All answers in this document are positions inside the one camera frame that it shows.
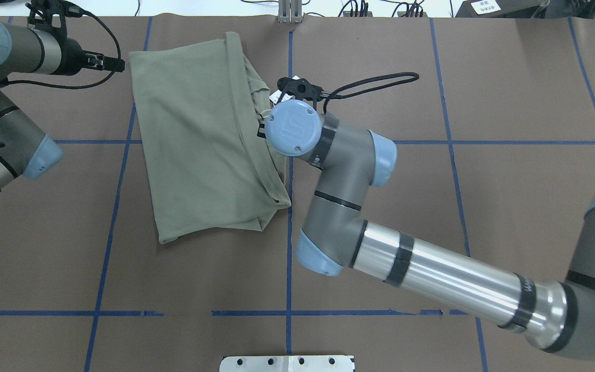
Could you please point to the aluminium frame post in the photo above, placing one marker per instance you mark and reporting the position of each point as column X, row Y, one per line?
column 290, row 12

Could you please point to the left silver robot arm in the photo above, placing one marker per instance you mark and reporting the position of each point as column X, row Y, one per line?
column 25, row 149

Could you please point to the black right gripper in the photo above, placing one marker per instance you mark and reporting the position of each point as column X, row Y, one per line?
column 262, row 130

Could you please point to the white shirt price tag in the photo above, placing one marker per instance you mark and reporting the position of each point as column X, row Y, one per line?
column 277, row 96

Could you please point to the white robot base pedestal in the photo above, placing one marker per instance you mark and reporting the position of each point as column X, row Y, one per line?
column 289, row 363

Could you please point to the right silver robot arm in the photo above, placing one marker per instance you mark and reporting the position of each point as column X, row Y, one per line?
column 556, row 317

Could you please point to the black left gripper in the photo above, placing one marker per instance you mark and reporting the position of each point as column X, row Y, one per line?
column 72, row 56

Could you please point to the sage green long-sleeve shirt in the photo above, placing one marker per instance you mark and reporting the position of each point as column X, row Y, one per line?
column 199, row 108

